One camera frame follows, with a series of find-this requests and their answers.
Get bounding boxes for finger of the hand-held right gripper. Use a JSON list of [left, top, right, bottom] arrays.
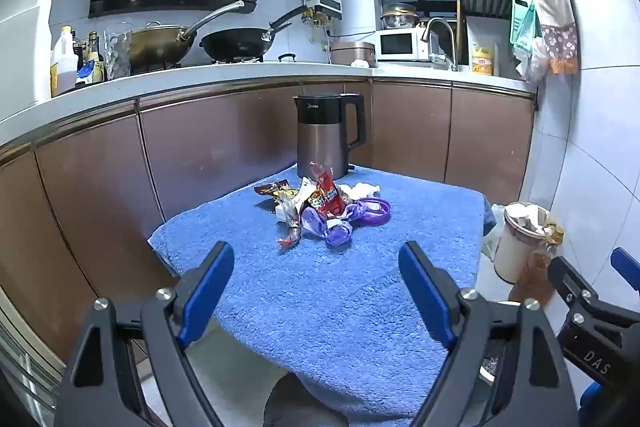
[[611, 248, 640, 308], [547, 256, 608, 333]]

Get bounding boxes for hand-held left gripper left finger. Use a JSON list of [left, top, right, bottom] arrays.
[[56, 241, 236, 427]]

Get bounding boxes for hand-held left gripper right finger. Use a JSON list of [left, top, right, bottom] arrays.
[[397, 241, 583, 427]]

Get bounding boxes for small red wrapper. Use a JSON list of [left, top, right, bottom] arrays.
[[277, 227, 303, 250]]

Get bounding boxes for purple plastic ring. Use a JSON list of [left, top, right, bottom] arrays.
[[356, 197, 392, 226]]

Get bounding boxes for silver wrapper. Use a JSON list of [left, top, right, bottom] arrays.
[[274, 189, 313, 228]]

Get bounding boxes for brown snack wrapper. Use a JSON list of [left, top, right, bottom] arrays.
[[253, 179, 291, 198]]

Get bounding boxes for white tissue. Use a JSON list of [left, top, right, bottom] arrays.
[[340, 182, 382, 200]]

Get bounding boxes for purple foil wrapper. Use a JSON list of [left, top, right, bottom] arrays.
[[300, 202, 358, 249]]

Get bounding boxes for red snack wrapper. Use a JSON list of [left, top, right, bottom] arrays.
[[307, 162, 351, 218]]

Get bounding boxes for cream trash can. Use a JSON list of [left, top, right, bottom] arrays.
[[494, 202, 551, 284]]

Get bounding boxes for amber oil bottle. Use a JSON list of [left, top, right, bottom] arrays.
[[510, 223, 566, 308]]

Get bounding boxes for blue terry towel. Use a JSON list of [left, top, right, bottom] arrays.
[[148, 164, 493, 427]]

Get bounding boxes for brown base cabinets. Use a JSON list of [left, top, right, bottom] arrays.
[[0, 77, 538, 373]]

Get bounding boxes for brown electric kettle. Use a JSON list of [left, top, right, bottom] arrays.
[[292, 93, 368, 180]]

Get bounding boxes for white plastic bags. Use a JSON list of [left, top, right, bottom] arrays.
[[515, 37, 551, 82]]

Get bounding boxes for yellow packet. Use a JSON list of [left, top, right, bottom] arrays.
[[471, 44, 496, 76]]

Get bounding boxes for black frying pan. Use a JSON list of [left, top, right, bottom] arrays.
[[200, 5, 308, 62]]

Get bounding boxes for steel wok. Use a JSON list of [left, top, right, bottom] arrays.
[[129, 1, 246, 70]]

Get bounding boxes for white microwave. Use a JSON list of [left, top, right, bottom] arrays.
[[376, 29, 432, 62]]

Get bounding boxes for patterned glass jar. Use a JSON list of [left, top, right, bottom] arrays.
[[104, 23, 133, 78]]

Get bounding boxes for pink rice cooker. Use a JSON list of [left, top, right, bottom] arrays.
[[331, 41, 377, 68]]

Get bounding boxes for green hanging bag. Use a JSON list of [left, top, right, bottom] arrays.
[[510, 0, 538, 52]]

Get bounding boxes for dark glass bottle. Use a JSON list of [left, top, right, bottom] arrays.
[[75, 32, 108, 86]]

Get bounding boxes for steel faucet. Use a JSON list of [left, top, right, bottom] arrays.
[[422, 18, 460, 72]]

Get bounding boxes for white jug yellow cap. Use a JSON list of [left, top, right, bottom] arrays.
[[50, 26, 81, 98]]

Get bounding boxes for gold lidded pot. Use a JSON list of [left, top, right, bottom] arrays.
[[380, 3, 421, 30]]

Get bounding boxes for white tall appliance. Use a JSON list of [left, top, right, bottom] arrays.
[[0, 0, 61, 108]]

